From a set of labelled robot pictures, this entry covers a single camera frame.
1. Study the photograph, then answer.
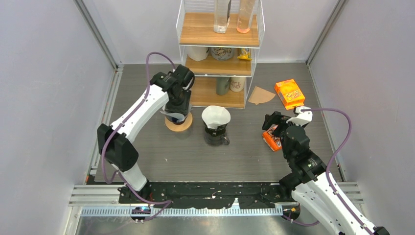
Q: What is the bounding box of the blue plastic funnel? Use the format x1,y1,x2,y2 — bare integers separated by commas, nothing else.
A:
166,116,187,125

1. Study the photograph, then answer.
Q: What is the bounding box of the brown tape roll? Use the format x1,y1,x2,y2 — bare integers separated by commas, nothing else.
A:
164,113,193,132

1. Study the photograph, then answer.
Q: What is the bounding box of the white paper coffee filter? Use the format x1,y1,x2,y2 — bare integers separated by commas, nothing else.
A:
201,105,231,129

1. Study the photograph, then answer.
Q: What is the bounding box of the dark green coffee dripper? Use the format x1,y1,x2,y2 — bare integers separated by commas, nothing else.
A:
205,124,227,137

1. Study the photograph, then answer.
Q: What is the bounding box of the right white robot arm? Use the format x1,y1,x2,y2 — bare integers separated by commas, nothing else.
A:
262,106,389,235

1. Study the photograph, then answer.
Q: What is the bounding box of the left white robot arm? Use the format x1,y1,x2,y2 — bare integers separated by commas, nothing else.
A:
97,65,195,203

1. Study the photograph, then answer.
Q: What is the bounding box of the brown paper coffee filter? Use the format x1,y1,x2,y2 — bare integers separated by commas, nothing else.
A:
248,86,276,105

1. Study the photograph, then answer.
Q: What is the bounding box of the grey glass coffee server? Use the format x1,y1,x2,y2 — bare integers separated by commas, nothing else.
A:
204,132,230,146

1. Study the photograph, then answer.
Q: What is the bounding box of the orange snack packet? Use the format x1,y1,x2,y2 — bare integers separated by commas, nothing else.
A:
262,125,282,152

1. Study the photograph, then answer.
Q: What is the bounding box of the orange yellow box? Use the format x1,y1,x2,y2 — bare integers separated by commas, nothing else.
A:
274,79,305,110

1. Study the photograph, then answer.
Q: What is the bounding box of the white jug on shelf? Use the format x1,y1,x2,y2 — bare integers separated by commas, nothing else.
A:
187,46,209,62

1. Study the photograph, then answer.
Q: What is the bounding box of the cartoon printed round tin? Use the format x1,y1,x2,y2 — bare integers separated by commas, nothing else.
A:
210,47,234,61

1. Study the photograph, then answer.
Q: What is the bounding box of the yellow snack packet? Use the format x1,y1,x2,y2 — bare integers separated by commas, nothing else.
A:
237,47,252,61

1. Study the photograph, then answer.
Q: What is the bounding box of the clear glass bottle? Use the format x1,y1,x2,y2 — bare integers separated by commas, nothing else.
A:
213,0,231,34

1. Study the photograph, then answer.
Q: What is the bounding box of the clear pink bottom bottle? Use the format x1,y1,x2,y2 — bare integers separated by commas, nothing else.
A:
236,0,256,33

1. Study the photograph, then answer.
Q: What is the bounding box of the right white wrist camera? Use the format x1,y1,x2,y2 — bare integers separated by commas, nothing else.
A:
286,106,313,127

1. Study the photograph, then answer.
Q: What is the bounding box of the white wire wooden shelf rack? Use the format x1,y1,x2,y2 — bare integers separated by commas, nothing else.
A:
176,0,265,109

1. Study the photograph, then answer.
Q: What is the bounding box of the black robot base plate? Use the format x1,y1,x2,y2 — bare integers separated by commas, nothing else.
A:
117,182,301,219

